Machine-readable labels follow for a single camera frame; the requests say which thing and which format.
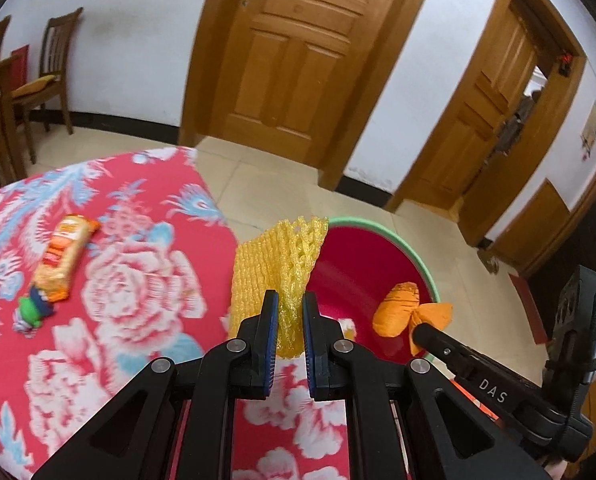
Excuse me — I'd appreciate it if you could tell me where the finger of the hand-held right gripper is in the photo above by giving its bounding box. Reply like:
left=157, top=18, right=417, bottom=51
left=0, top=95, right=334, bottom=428
left=412, top=323, right=479, bottom=383

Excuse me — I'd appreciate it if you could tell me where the orange plastic bag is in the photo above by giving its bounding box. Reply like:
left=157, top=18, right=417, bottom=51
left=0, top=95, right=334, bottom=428
left=373, top=282, right=453, bottom=356

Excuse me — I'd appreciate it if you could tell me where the wooden door frame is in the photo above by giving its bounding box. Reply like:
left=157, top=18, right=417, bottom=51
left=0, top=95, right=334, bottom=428
left=385, top=0, right=588, bottom=248
left=179, top=0, right=441, bottom=192

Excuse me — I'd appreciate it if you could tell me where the red floor mat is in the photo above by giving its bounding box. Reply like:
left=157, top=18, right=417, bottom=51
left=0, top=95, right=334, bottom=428
left=508, top=272, right=549, bottom=343

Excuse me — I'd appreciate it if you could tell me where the wooden chair with cushion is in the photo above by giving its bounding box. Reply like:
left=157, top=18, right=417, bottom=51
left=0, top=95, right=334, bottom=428
left=10, top=7, right=84, bottom=136

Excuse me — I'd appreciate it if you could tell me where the green and blue toy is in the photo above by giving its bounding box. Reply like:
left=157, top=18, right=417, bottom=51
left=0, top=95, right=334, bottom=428
left=13, top=285, right=59, bottom=332

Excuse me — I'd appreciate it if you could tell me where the yellow foam fruit net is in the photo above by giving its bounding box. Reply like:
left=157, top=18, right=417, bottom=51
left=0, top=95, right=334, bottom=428
left=230, top=215, right=329, bottom=359

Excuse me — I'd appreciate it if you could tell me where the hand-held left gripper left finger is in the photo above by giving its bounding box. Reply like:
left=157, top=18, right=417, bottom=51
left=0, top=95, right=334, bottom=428
left=30, top=290, right=280, bottom=480

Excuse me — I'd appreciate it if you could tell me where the closed wooden panel door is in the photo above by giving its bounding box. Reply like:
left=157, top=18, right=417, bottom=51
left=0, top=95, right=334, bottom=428
left=213, top=0, right=409, bottom=166

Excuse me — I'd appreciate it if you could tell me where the orange plastic stool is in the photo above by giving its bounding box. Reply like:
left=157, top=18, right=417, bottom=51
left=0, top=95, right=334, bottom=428
left=450, top=380, right=501, bottom=426

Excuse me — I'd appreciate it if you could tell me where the paper wall notice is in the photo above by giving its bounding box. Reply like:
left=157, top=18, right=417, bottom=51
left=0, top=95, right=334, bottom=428
left=580, top=101, right=596, bottom=153

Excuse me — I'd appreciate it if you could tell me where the yellow seat cushion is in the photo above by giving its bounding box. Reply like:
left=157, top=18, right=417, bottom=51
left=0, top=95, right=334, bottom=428
left=12, top=75, right=58, bottom=98

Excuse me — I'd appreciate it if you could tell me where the red cloth item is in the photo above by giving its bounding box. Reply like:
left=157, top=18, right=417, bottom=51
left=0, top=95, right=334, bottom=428
left=12, top=45, right=30, bottom=86

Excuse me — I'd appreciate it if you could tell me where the low wooden cabinet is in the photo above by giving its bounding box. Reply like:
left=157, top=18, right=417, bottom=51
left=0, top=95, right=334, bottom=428
left=493, top=177, right=586, bottom=278

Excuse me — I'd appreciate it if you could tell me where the green bin with red liner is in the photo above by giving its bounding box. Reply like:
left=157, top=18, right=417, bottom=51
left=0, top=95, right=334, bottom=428
left=305, top=216, right=441, bottom=366

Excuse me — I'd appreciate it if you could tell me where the grey clothing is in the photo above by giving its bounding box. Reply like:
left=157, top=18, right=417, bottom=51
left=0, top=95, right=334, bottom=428
left=495, top=90, right=536, bottom=156

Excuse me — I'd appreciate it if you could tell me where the red floral tablecloth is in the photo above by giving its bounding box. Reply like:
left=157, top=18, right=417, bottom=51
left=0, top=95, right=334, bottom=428
left=0, top=146, right=404, bottom=480

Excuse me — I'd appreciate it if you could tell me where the open wooden panel door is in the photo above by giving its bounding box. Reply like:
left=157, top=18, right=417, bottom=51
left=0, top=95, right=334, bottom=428
left=415, top=10, right=541, bottom=211

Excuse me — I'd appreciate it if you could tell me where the orange snack packet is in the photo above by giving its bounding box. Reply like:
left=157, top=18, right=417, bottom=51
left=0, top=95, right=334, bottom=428
left=30, top=215, right=101, bottom=303

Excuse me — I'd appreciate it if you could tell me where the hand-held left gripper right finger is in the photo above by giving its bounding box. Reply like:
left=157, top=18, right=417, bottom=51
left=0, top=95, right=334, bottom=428
left=302, top=291, right=551, bottom=480

